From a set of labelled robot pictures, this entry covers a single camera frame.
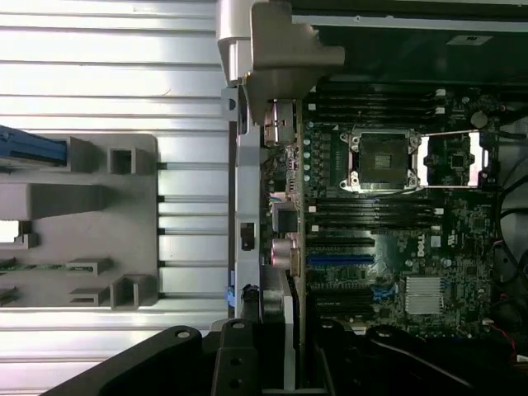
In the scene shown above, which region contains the blue expansion slot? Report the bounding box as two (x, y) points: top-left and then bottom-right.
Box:
(307, 253), (375, 268)

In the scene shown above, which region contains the silver chipset heat sink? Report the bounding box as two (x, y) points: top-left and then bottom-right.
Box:
(405, 275), (443, 315)

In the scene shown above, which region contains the black expansion slot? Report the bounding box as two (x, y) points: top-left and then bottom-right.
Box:
(307, 236), (375, 251)

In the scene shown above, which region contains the grey parts rack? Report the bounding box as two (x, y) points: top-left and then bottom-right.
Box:
(0, 132), (161, 311)

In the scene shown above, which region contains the green RAM stick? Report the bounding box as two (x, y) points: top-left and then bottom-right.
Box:
(0, 259), (94, 274)

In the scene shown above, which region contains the open grey PC case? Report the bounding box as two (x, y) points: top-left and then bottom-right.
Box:
(216, 0), (528, 396)

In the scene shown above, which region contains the CPU socket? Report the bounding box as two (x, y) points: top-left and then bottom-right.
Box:
(338, 128), (421, 194)

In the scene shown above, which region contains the metal socket cover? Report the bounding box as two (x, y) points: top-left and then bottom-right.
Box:
(416, 130), (496, 190)

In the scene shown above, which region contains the silver CPU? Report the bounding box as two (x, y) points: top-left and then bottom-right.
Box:
(0, 219), (21, 243)

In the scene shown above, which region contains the hard disk with blue carrier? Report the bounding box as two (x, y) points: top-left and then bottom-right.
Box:
(0, 123), (69, 170)

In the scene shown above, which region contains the black internal cable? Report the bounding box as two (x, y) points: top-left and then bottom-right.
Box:
(494, 175), (528, 292)

